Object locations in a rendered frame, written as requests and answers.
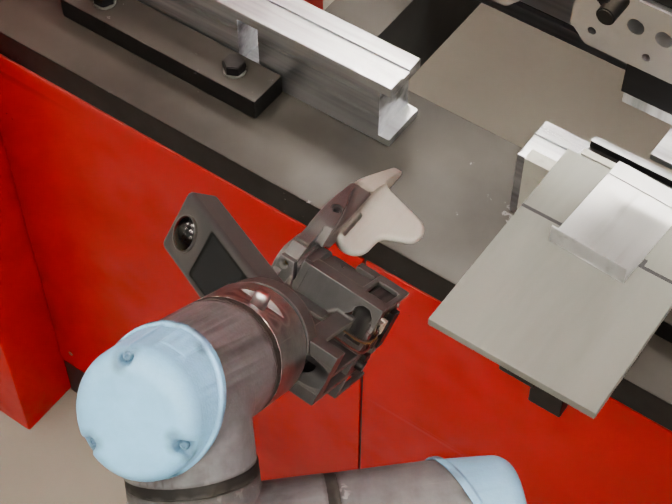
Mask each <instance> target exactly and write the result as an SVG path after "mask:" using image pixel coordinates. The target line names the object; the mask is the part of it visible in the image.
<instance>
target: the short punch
mask: <svg viewBox="0 0 672 504"><path fill-rule="evenodd" d="M621 91H622V92H624V94H623V98H622V102H624V103H627V104H629V105H631V106H633V107H635V108H637V109H639V110H641V111H643V112H645V113H647V114H650V115H652V116H654V117H656V118H658V119H660V120H662V121H664V122H666V123H668V124H670V125H672V84H670V83H668V82H666V81H663V80H661V79H659V78H657V77H655V76H653V75H651V74H649V73H646V72H644V71H642V70H640V69H638V68H636V67H634V66H631V65H629V64H627V66H626V70H625V75H624V79H623V84H622V88H621Z"/></svg>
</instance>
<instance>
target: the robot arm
mask: <svg viewBox="0 0 672 504"><path fill-rule="evenodd" d="M401 174H402V172H401V171H400V170H398V169H396V168H391V169H388V170H385V171H382V172H379V173H375V174H372V175H369V176H366V177H363V178H361V179H359V180H357V181H356V182H354V183H350V184H349V185H348V186H347V187H345V188H344V189H343V190H342V191H340V192H339V193H338V194H336V195H335V196H334V197H333V198H332V199H330V200H329V201H328V202H327V203H326V204H325V205H324V206H323V207H322V208H321V210H320V211H319V212H318V213H317V214H316V215H315V217H314V218H313V219H312V220H311V222H310V223H309V224H308V225H307V227H306V228H305V229H304V230H303V231H302V232H301V233H299V234H298V235H296V236H295V237H294V238H293V239H291V240H290V241H289V242H288V243H287V244H285V245H284V247H283V248H282V249H281V250H280V252H279V253H278V255H277V256H276V258H275V260H274V261H273V263H272V265H270V264H269V263H268V262H267V260H266V259H265V258H264V256H263V255H262V254H261V253H260V251H259V250H258V249H257V248H256V246H255V245H254V244H253V242H252V241H251V240H250V239H249V237H248V236H247V235H246V234H245V232H244V231H243V230H242V228H241V227H240V226H239V225H238V223H237V222H236V221H235V219H234V218H233V217H232V216H231V214H230V213H229V212H228V211H227V209H226V208H225V207H224V205H223V204H222V203H221V202H220V200H219V199H218V198H217V197H216V196H213V195H207V194H201V193H196V192H191V193H189V194H188V196H187V197H186V199H185V201H184V203H183V205H182V207H181V209H180V211H179V213H178V215H177V217H176V219H175V221H174V222H173V224H172V226H171V228H170V230H169V232H168V234H167V236H166V238H165V240H164V247H165V249H166V250H167V252H168V253H169V255H170V256H171V257H172V259H173V260H174V262H175V263H176V264H177V266H178V267H179V269H180V270H181V271H182V273H183V274H184V276H185V277H186V278H187V280H188V281H189V283H190V284H191V285H192V287H193V288H194V290H195V291H196V292H197V294H198V295H199V297H200V299H198V300H197V301H194V302H192V303H190V304H188V305H186V306H184V307H183V308H181V309H179V310H177V311H175V312H173V313H171V314H169V315H167V316H165V317H163V318H161V319H159V320H158V321H153V322H149V323H146V324H144V325H141V326H139V327H137V328H135V329H133V330H132V331H130V332H129V333H127V334H126V335H125V336H124V337H122V338H121V339H120V340H119V341H118V342H117V343H116V344H115V345H114V346H113V347H111V348H110V349H108V350H106V351H105V352H103V353H102V354H101V355H99V356H98V357H97V358H96V359H95V360H94V361H93V362H92V363H91V365H90V366H89V367H88V369H87V370H86V372H85V374H84V376H83V378H82V380H81V382H80V385H79V389H78V393H77V400H76V413H77V421H78V425H79V429H80V432H81V435H82V436H83V437H85V439H86V440H87V442H88V444H89V446H90V447H91V449H92V450H93V455H94V457H95V458H96V459H97V460H98V461H99V462H100V463H101V464H102V465H103V466H104V467H106V468H107V469H108V470H110V471H111V472H113V473H114V474H116V475H118V476H120V477H122V478H123V479H124V482H125V490H126V498H127V504H527V502H526V498H525V494H524V490H523V487H522V484H521V481H520V479H519V476H518V474H517V472H516V470H515V469H514V467H513V466H512V465H511V464H510V463H509V462H508V461H507V460H505V459H504V458H501V457H499V456H495V455H485V456H472V457H459V458H446V459H444V458H442V457H439V456H432V457H428V458H426V460H424V461H416V462H409V463H401V464H393V465H386V466H378V467H370V468H363V469H355V470H347V471H340V472H330V473H318V474H310V475H302V476H294V477H286V478H278V479H270V480H263V481H261V474H260V467H259V459H258V455H257V453H256V446H255V437H254V428H253V418H252V417H254V416H255V415H256V414H258V413H259V412H261V411H262V410H263V409H265V408H266V407H267V406H269V405H270V404H271V403H273V402H274V401H275V400H277V399H278V398H279V397H281V396H282V395H283V394H285V393H286V392H287V391H290V392H292V393H293V394H294V395H296V396H297V397H299V398H300V399H302V400H303V401H305V402H306V403H308V404H309V405H311V406H312V405H313V404H315V403H316V402H317V401H318V400H320V399H321V398H322V397H323V396H325V395H326V394H329V395H330V396H332V397H333V398H337V397H338V396H339V395H340V394H341V393H343V392H344V391H345V390H346V389H348V388H349V387H350V386H351V385H352V384H354V383H355V382H356V381H357V380H359V379H360V378H361V377H362V376H363V375H364V373H365V372H363V369H364V368H365V366H366V364H367V361H368V360H369V359H370V356H371V354H372V353H373V352H375V351H376V349H377V348H378V347H379V346H381V345H382V343H383V342H384V340H385V338H386V336H387V335H388V333H389V331H390V329H391V328H392V326H393V324H394V322H395V320H396V319H397V317H398V315H399V313H400V311H398V310H397V307H398V306H399V305H400V302H401V301H402V300H403V299H405V298H406V297H407V296H408V295H409V292H408V291H406V290H405V289H403V288H401V287H400V286H398V285H397V284H395V283H394V282H392V281H391V280H389V279H387V278H386V277H384V276H383V275H381V274H379V273H378V272H376V271H375V270H373V269H372V268H370V267H368V266H367V265H365V264H364V263H361V264H360V265H358V266H357V267H356V269H355V268H354V267H352V266H350V265H349V264H347V263H346V262H344V261H343V260H341V259H340V258H338V257H337V256H332V252H331V251H329V250H328V249H329V248H330V247H331V246H332V245H333V244H334V243H335V242H336V243H335V244H336V245H337V247H338V249H339V250H340V251H341V252H343V253H345V254H347V255H350V256H361V255H364V254H366V253H367V252H369V251H370V250H371V249H372V247H373V246H374V245H375V244H376V243H378V242H380V241H383V240H387V241H393V242H399V243H404V244H414V243H416V242H418V241H419V240H420V239H421V238H422V237H423V235H424V226H423V223H422V222H421V221H420V220H419V219H418V218H417V217H416V216H415V215H414V214H413V213H412V212H411V211H410V210H409V209H408V208H407V207H406V206H405V205H404V204H403V203H402V202H401V201H400V200H399V199H398V198H397V197H396V196H395V195H394V194H393V193H392V192H391V191H390V188H391V187H392V186H393V184H394V183H395V182H396V181H397V180H398V179H399V177H400V176H401ZM324 247H326V248H328V249H326V248H324ZM349 376H351V378H350V379H348V377H349ZM347 379H348V380H347ZM346 380H347V381H346Z"/></svg>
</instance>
